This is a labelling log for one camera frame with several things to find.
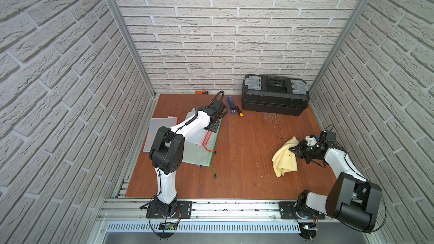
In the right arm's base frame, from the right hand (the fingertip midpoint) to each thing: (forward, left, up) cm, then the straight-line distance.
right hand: (292, 148), depth 86 cm
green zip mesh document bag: (+6, +49, -5) cm, 50 cm away
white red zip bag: (+11, +46, -5) cm, 47 cm away
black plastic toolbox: (+30, +4, +10) cm, 32 cm away
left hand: (+17, +42, +3) cm, 46 cm away
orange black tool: (+52, +49, -5) cm, 72 cm away
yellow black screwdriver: (+28, +23, -4) cm, 37 cm away
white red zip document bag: (+13, +48, -6) cm, 51 cm away
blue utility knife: (+36, +28, -4) cm, 46 cm away
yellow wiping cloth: (-6, +5, -1) cm, 8 cm away
